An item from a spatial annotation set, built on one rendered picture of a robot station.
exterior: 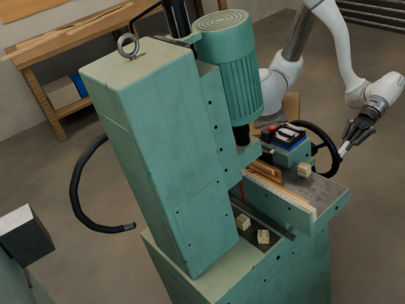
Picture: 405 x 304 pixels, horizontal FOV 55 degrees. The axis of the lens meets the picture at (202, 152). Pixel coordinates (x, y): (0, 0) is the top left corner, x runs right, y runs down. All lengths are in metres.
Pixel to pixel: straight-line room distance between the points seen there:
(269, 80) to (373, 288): 1.17
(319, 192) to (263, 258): 0.29
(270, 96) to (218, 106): 0.94
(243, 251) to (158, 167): 0.51
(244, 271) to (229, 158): 0.37
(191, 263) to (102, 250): 1.49
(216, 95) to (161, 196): 0.32
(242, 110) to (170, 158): 0.30
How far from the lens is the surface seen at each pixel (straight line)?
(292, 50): 2.07
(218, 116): 1.13
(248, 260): 1.34
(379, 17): 4.75
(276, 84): 2.04
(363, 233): 2.44
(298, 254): 1.52
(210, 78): 1.07
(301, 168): 1.42
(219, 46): 1.08
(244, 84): 1.15
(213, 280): 1.32
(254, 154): 1.36
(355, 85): 1.89
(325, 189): 1.39
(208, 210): 1.19
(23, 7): 4.24
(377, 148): 3.01
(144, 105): 0.91
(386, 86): 1.79
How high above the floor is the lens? 1.87
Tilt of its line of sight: 36 degrees down
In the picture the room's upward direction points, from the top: 15 degrees counter-clockwise
